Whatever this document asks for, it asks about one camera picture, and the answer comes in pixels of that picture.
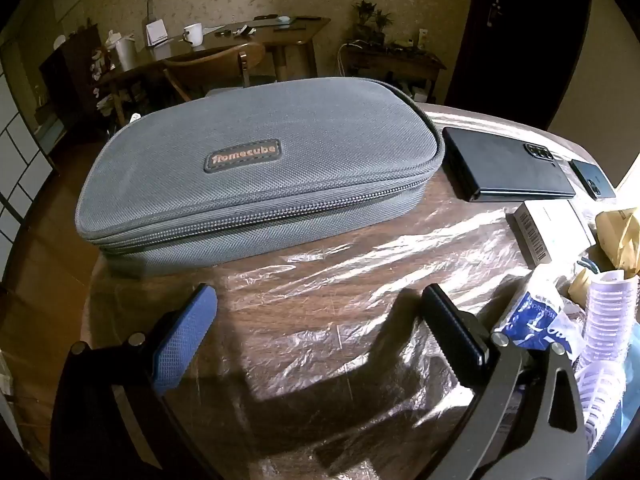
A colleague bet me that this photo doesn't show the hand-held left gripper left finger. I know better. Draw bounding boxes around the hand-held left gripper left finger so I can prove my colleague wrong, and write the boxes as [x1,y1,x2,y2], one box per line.
[50,283,219,480]

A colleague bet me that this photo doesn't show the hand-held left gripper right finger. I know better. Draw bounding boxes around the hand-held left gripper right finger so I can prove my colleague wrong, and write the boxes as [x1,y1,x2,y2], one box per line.
[421,283,589,480]

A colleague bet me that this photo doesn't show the small white cardboard box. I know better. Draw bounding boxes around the small white cardboard box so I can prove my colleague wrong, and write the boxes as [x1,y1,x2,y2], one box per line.
[505,202,597,268]

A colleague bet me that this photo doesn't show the purple hair roller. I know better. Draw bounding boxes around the purple hair roller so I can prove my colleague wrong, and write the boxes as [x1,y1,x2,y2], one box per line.
[574,359,628,457]
[581,269,640,362]

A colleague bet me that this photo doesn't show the blue and white plastic wrapper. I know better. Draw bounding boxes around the blue and white plastic wrapper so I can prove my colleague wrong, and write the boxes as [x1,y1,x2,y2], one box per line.
[492,264,585,361]

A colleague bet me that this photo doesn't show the large black phone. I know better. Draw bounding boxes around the large black phone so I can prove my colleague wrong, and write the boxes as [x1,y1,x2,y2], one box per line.
[442,126,592,204]

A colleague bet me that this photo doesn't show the grey fabric zip case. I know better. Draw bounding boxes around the grey fabric zip case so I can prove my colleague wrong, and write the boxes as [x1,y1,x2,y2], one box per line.
[74,77,446,278]

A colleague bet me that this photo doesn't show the small blue smartphone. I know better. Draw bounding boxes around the small blue smartphone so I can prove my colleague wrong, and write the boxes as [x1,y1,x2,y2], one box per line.
[569,158,619,200]

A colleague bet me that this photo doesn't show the white paned sliding screen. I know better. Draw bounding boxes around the white paned sliding screen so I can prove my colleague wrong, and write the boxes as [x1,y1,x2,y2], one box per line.
[0,72,55,261]

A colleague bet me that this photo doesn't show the wooden chair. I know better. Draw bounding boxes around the wooden chair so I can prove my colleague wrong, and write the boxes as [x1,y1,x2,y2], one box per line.
[161,41,267,103]

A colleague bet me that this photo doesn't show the wooden side table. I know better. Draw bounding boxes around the wooden side table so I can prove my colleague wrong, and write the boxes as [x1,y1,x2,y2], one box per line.
[340,39,447,103]

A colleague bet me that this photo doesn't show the dark wooden cabinet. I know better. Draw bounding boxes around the dark wooden cabinet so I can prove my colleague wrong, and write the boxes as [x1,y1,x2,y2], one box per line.
[39,22,110,128]

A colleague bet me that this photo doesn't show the white kettle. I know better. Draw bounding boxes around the white kettle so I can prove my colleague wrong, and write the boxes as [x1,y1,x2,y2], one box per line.
[106,33,139,72]

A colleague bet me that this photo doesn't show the wooden dining table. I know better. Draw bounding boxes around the wooden dining table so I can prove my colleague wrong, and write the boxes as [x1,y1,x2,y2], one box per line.
[99,15,332,127]

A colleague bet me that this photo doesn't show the dark wooden door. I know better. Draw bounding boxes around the dark wooden door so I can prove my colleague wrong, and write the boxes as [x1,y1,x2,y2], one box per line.
[444,0,594,133]

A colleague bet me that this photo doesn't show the white mug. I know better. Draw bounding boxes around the white mug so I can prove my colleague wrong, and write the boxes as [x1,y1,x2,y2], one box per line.
[180,23,204,49]

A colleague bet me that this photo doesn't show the white paper card stand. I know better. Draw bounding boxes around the white paper card stand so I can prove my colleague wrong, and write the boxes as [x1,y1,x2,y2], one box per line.
[146,18,170,47]

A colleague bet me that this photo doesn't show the potted plants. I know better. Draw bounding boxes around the potted plants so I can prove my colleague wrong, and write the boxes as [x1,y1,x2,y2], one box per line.
[351,0,395,45]

